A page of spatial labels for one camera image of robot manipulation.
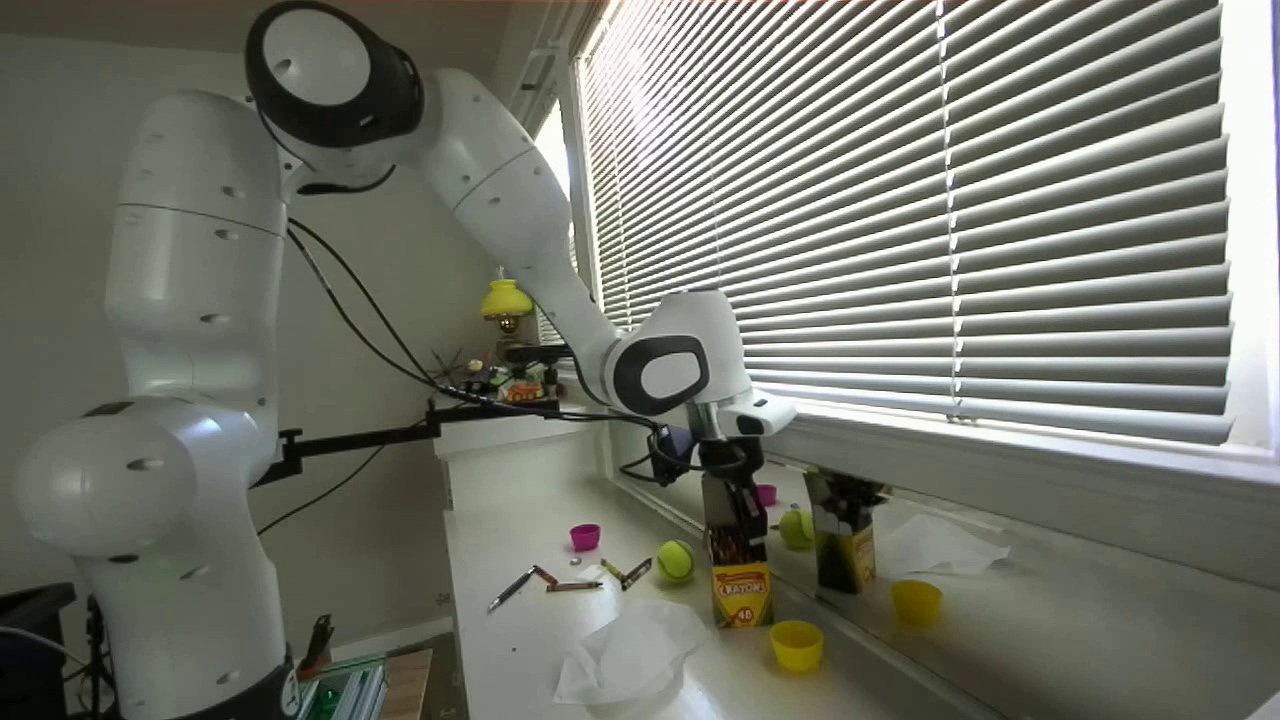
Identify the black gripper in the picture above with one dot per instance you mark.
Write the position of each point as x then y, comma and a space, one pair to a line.
734, 458

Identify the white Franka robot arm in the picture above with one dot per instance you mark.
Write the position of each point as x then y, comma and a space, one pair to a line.
187, 403

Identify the yellow crayon box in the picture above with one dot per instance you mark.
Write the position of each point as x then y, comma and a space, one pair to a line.
742, 592

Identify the dark crayon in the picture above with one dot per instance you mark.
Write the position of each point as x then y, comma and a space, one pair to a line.
614, 574
509, 590
636, 574

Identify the brown crayon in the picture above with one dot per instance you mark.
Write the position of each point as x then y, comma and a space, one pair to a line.
546, 576
576, 586

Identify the green box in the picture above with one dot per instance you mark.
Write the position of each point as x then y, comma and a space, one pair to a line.
340, 691

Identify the green ball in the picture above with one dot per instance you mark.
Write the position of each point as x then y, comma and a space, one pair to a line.
672, 562

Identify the small pink cup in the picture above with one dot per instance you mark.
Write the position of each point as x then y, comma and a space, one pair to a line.
587, 536

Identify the small yellow cup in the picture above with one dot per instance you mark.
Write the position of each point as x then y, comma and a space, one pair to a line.
798, 649

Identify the crumpled white tissue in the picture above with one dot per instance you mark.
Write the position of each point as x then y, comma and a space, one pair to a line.
627, 653

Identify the yellow lamp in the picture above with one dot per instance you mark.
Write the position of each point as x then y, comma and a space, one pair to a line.
507, 300

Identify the white window blind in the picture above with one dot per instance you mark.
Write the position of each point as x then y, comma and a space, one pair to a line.
932, 212

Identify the wooden board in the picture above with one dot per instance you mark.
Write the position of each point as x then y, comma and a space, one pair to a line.
405, 683

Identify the dark hand tool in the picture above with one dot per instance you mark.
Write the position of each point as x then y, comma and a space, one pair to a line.
317, 647

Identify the black stand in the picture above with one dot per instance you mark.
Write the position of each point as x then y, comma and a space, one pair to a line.
24, 653

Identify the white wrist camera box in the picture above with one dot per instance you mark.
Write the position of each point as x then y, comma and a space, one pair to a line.
765, 415

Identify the black camera boom rod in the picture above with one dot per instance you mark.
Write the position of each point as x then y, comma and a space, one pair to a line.
363, 436

